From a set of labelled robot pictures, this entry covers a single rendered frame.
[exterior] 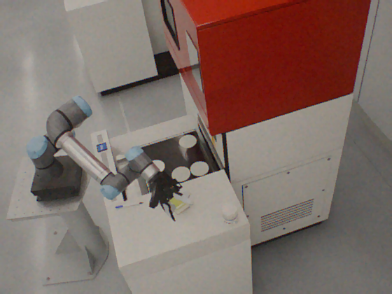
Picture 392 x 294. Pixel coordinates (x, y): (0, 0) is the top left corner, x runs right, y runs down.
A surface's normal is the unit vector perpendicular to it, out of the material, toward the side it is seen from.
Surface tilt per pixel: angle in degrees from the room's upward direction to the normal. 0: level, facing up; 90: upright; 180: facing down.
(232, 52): 90
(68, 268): 0
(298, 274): 0
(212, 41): 90
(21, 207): 0
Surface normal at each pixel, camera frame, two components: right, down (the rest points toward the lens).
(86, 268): -0.11, -0.67
